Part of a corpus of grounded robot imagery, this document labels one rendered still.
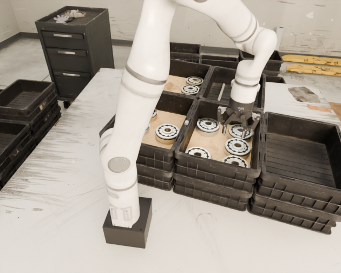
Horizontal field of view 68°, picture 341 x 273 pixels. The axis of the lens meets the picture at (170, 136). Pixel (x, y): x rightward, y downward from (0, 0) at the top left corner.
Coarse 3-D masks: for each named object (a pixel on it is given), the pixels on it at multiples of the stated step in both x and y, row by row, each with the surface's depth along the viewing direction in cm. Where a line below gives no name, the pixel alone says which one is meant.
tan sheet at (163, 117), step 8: (160, 112) 127; (168, 112) 127; (160, 120) 122; (168, 120) 122; (176, 120) 122; (152, 128) 116; (144, 136) 112; (152, 136) 112; (152, 144) 108; (160, 144) 108; (168, 144) 108
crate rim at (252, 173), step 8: (216, 104) 117; (224, 104) 116; (192, 112) 110; (184, 136) 97; (176, 152) 90; (184, 160) 90; (192, 160) 89; (200, 160) 88; (208, 160) 87; (216, 160) 87; (224, 168) 86; (232, 168) 85; (240, 168) 84; (248, 168) 85; (248, 176) 85; (256, 176) 84
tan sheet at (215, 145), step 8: (192, 136) 113; (200, 136) 113; (208, 136) 113; (216, 136) 113; (224, 136) 113; (192, 144) 109; (200, 144) 109; (208, 144) 109; (216, 144) 109; (224, 144) 109; (216, 152) 105; (248, 160) 102
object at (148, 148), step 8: (176, 96) 121; (184, 96) 120; (192, 104) 115; (112, 120) 103; (184, 120) 105; (104, 128) 99; (184, 128) 101; (176, 136) 96; (144, 144) 92; (176, 144) 93; (152, 152) 92; (160, 152) 91; (168, 152) 90
